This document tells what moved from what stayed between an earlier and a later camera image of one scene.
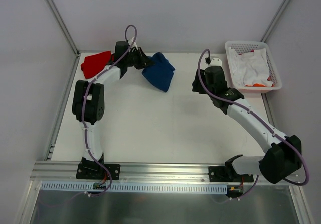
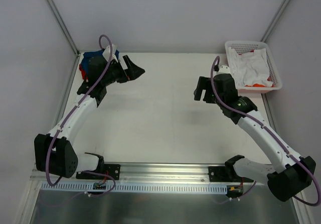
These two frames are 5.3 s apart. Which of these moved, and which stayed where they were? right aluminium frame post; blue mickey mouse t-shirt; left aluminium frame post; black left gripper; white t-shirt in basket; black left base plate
Moved: blue mickey mouse t-shirt; black left gripper
Stayed: black left base plate; left aluminium frame post; white t-shirt in basket; right aluminium frame post
